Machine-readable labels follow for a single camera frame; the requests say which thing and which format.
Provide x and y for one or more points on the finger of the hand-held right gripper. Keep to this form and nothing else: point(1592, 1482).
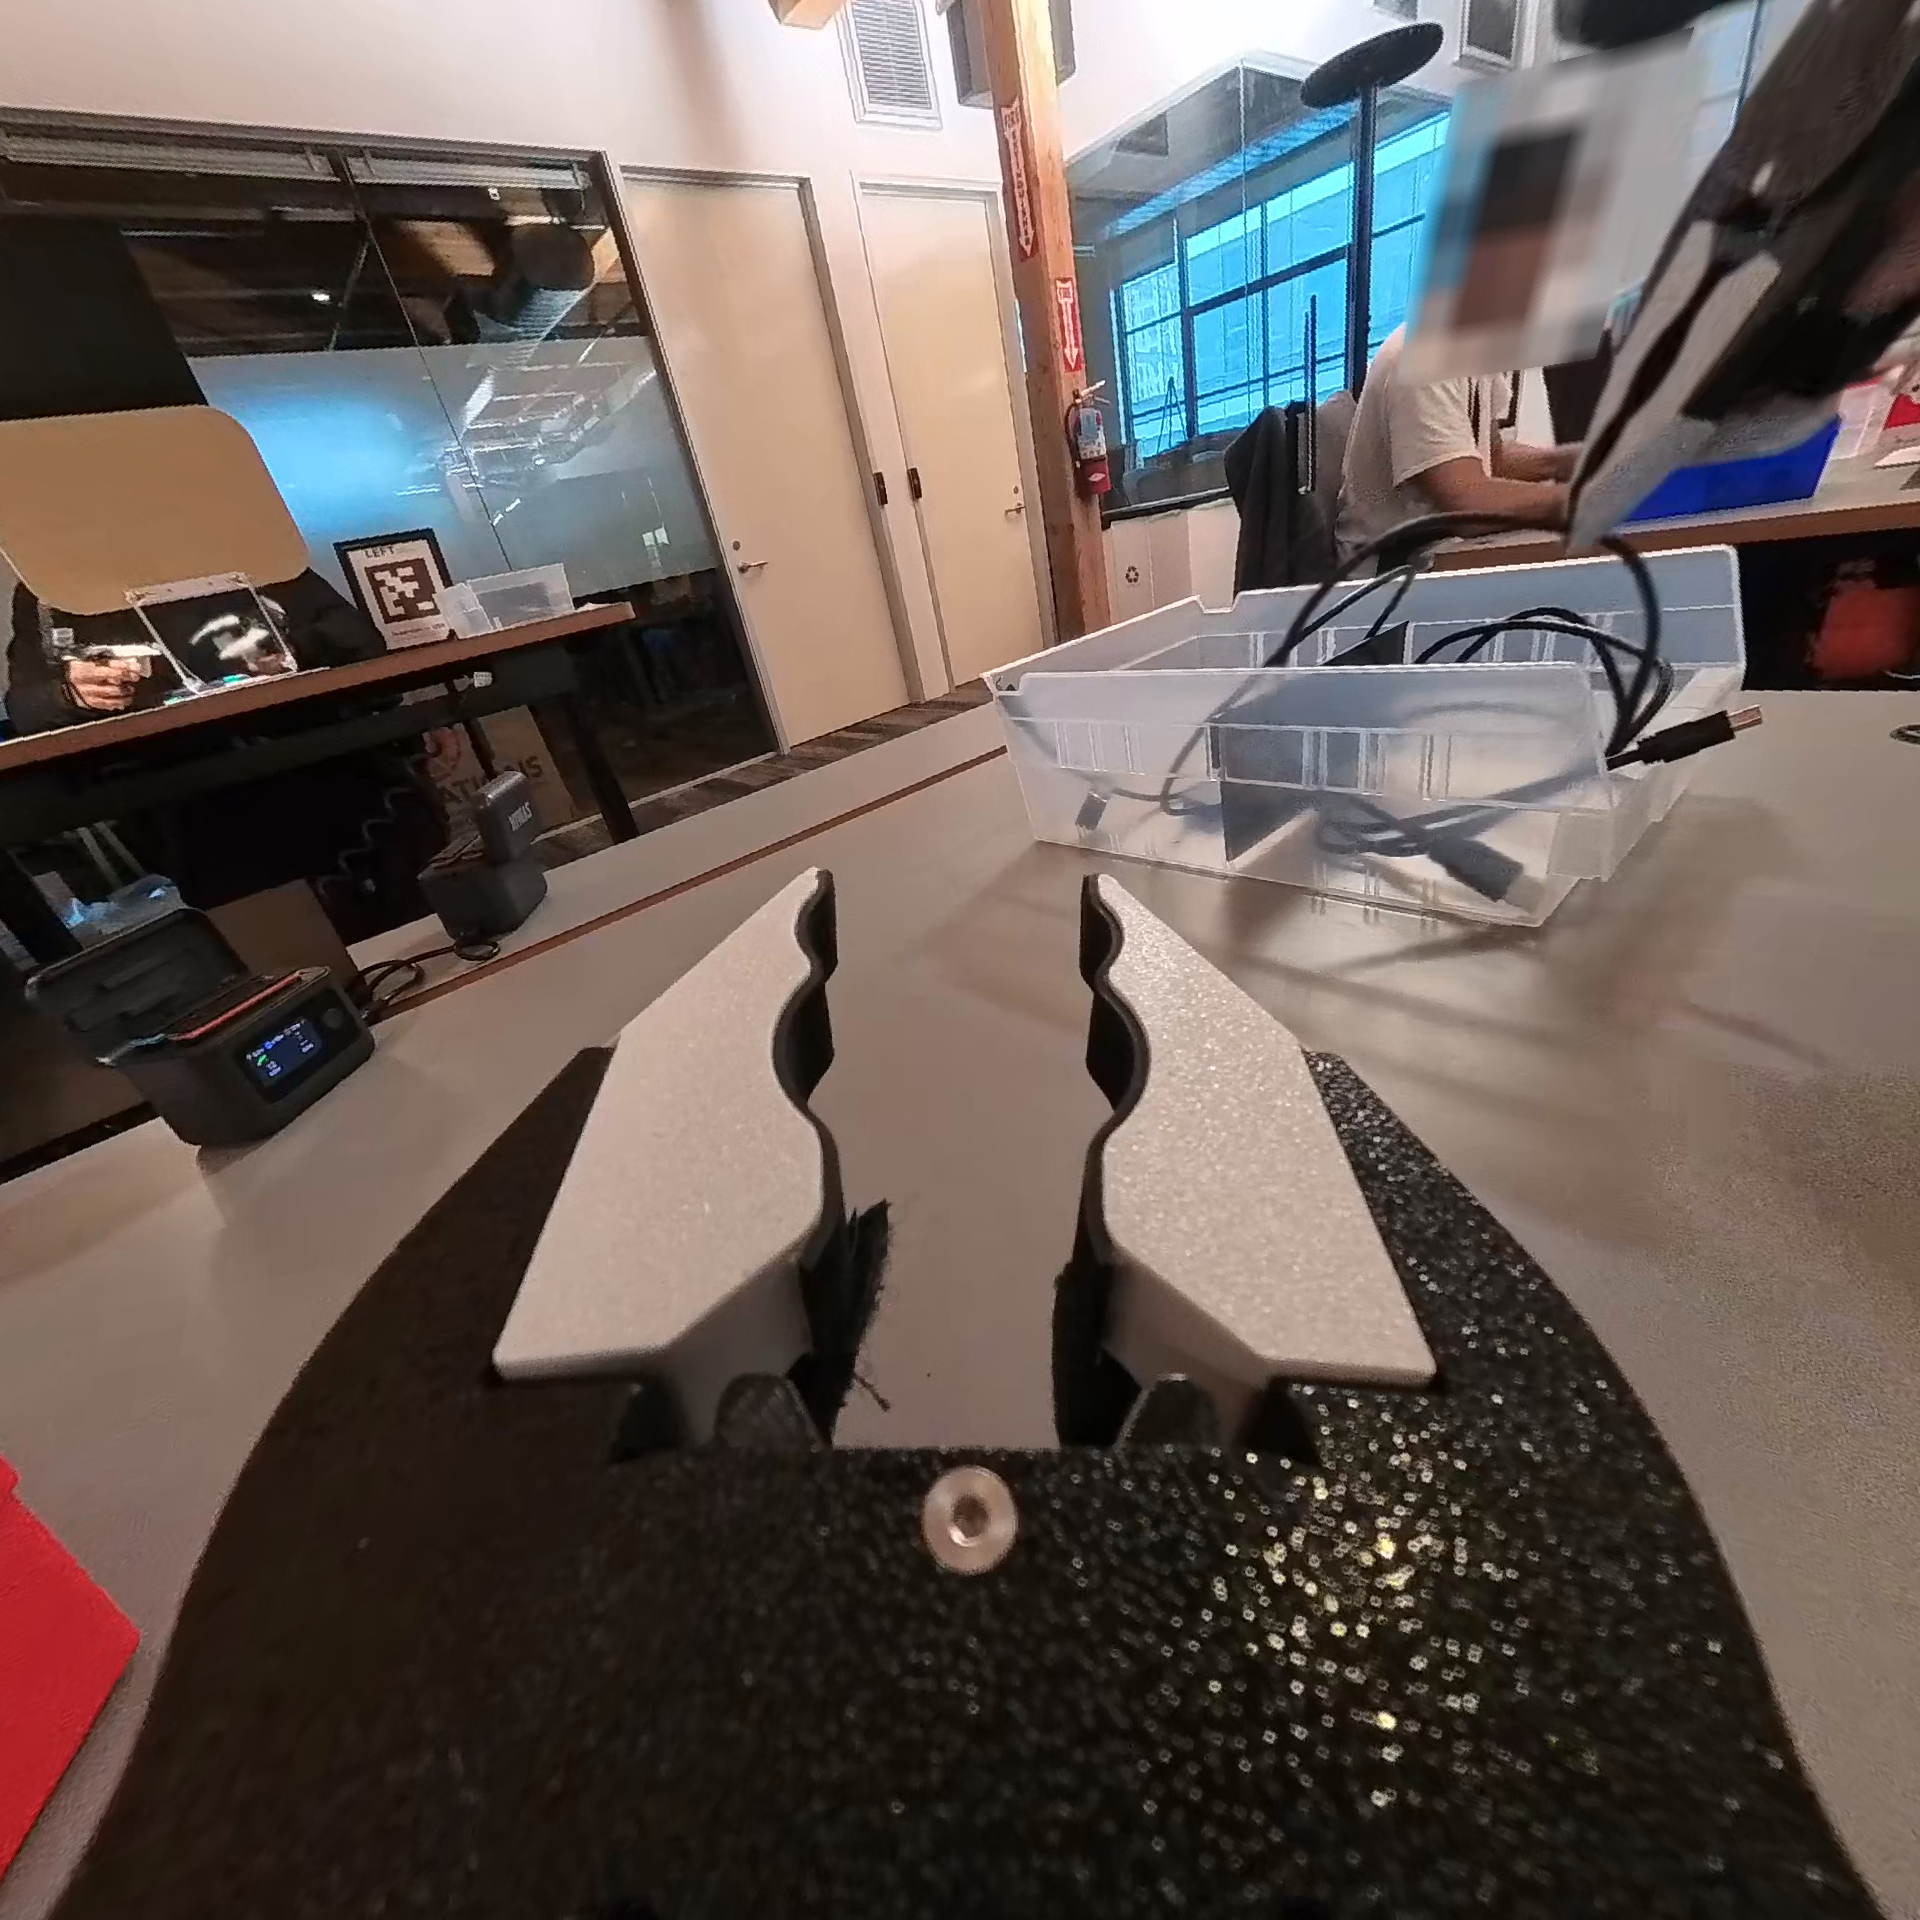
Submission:
point(1687, 330)
point(1668, 463)

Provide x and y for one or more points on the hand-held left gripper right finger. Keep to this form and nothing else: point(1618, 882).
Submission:
point(1245, 1199)

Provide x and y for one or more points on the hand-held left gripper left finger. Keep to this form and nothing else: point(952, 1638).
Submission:
point(677, 1199)

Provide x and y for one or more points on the clear plastic bin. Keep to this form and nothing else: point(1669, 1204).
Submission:
point(1576, 853)

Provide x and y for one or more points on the black usb hub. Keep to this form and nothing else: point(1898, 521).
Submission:
point(1267, 794)

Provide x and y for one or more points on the red plastic bin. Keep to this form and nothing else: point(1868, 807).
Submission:
point(45, 1651)

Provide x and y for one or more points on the blue plastic bin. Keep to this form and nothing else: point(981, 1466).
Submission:
point(1741, 479)

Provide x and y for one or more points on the small black charger box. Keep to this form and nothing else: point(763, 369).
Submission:
point(480, 886)

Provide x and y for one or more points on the chair with black jacket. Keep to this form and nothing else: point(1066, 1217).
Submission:
point(1276, 510)

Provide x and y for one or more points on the black floor lamp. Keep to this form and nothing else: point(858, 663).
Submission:
point(1372, 61)

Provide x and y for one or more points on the cardboard box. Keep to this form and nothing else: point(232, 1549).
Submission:
point(518, 774)

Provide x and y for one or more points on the black portable power station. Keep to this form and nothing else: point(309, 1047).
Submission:
point(198, 1047)

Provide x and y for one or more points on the red fire extinguisher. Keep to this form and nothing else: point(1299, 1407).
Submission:
point(1093, 451)

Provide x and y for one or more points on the long wooden table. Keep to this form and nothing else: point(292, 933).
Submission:
point(452, 646)

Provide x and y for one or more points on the clear storage box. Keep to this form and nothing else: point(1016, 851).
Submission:
point(505, 595)

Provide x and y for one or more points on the framed black-white marker tag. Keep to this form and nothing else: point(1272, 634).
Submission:
point(396, 588)

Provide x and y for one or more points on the beige door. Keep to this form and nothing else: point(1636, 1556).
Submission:
point(959, 451)
point(752, 451)

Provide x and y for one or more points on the clear board stand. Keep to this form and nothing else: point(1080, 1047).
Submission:
point(210, 640)

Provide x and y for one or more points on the wooden clipboard board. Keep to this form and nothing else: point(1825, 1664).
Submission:
point(149, 510)

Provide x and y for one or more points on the short red post sign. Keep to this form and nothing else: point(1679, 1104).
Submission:
point(1070, 320)

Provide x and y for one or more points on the wooden post with signs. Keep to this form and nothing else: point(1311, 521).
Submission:
point(1041, 451)

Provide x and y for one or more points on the long red post sign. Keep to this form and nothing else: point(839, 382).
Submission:
point(1021, 178)

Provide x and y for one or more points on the black wall speaker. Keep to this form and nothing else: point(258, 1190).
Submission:
point(969, 54)

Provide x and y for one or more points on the white wall vent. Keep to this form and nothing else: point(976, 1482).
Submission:
point(889, 61)

